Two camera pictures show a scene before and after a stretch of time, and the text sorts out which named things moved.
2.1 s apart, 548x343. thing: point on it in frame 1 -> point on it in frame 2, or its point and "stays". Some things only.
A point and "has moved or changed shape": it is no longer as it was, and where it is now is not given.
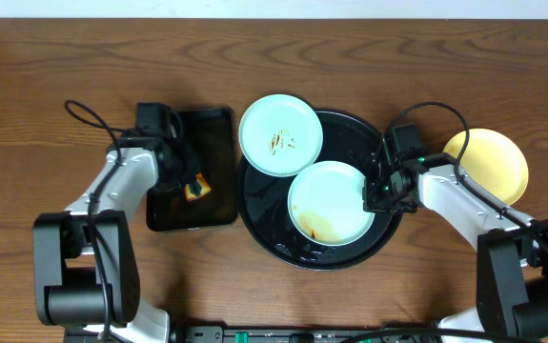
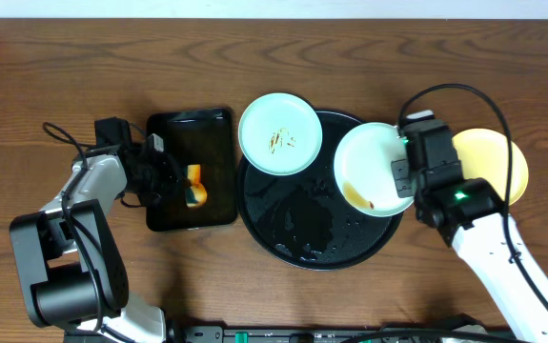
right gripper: x=375 y=196 -> x=422 y=138
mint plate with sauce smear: x=326 y=204 -> x=363 y=172
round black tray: x=263 y=200 stays
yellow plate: x=493 y=162 stays
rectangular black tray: x=196 y=184 stays
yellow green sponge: x=196 y=189 has moved or changed shape
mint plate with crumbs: x=280 y=135 stays
